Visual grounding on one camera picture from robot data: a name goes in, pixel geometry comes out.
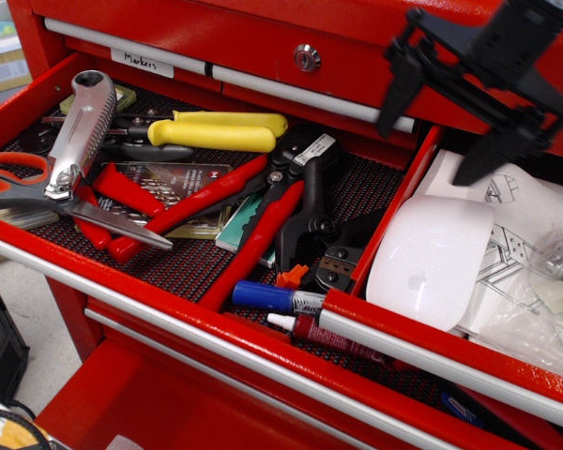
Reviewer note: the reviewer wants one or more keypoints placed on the yellow sponge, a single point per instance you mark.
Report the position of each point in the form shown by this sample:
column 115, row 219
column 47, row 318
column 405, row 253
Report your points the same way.
column 15, row 436

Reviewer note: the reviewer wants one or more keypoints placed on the red handled pliers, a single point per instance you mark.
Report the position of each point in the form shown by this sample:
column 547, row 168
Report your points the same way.
column 114, row 185

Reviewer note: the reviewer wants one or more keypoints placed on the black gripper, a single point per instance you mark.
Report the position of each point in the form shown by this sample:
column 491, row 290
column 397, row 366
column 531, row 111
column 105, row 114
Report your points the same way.
column 463, row 62

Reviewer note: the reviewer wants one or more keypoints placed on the teal white small box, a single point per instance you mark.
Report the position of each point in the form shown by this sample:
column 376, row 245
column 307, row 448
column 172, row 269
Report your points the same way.
column 230, row 236

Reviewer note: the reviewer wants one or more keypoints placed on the green blade case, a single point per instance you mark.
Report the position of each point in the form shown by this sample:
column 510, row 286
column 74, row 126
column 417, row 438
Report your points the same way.
column 125, row 97

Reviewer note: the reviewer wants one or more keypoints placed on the silver cabinet lock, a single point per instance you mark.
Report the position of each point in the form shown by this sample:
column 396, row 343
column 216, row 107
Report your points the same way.
column 307, row 58

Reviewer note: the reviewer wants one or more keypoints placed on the open red right drawer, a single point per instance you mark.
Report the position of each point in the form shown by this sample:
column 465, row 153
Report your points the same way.
column 523, row 386

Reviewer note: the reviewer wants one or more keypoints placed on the red handled wire stripper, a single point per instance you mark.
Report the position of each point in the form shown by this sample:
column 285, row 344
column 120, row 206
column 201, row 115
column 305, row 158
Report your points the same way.
column 281, row 182

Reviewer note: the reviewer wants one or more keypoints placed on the silver metal box cutter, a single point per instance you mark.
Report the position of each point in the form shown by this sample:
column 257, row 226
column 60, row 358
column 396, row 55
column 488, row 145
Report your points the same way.
column 82, row 133

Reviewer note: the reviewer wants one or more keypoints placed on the clear plastic case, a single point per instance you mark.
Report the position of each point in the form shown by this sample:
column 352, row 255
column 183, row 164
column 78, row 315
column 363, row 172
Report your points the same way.
column 27, row 216

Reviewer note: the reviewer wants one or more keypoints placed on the white markers label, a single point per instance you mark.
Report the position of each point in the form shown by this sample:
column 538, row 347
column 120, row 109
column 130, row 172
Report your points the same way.
column 142, row 62

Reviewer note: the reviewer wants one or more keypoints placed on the white paper instruction sheet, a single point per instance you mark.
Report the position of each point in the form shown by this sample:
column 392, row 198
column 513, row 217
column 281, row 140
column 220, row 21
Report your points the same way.
column 526, row 209

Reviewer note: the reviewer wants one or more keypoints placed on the yellow handled pliers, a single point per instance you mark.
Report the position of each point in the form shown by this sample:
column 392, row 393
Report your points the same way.
column 229, row 131

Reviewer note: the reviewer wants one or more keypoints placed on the red threadlocker bottle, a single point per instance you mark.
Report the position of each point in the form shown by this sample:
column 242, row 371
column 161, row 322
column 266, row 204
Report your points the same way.
column 304, row 327

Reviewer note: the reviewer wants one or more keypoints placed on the black small cutters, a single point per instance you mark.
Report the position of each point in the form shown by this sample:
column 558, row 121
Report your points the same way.
column 142, row 151

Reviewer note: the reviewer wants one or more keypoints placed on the black ratchet crimping tool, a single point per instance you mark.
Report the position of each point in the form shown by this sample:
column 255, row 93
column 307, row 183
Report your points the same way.
column 332, row 226

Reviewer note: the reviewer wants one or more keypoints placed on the clear bag of hardware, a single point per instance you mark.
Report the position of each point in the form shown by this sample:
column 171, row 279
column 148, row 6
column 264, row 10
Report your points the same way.
column 528, row 324

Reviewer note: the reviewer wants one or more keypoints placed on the clear drill bit case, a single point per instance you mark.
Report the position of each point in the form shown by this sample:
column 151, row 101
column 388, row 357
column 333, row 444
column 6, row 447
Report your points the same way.
column 169, row 182

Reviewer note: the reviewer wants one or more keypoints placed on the white computer mouse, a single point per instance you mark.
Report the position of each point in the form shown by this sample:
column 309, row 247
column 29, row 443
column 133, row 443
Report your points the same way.
column 428, row 261

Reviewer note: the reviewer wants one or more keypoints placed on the orange grey handled scissors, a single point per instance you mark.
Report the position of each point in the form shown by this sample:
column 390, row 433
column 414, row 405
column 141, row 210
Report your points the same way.
column 25, row 181

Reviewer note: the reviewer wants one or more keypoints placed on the blue cap marker pen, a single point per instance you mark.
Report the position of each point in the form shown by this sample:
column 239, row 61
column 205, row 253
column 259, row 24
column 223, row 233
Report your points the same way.
column 276, row 299

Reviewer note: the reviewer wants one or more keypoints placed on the open red left drawer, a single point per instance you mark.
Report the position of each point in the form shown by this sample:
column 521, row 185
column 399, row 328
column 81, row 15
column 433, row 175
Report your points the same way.
column 166, row 370

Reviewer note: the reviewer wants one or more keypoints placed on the orange plastic clip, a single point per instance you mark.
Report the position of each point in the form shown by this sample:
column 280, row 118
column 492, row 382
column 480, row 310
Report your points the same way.
column 292, row 278

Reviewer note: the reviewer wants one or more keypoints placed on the open red drawer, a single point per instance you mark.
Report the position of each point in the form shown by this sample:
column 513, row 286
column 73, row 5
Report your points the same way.
column 166, row 370
column 523, row 386

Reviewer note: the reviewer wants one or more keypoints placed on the red metal tool chest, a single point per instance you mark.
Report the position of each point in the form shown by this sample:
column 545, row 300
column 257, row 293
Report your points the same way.
column 240, row 55

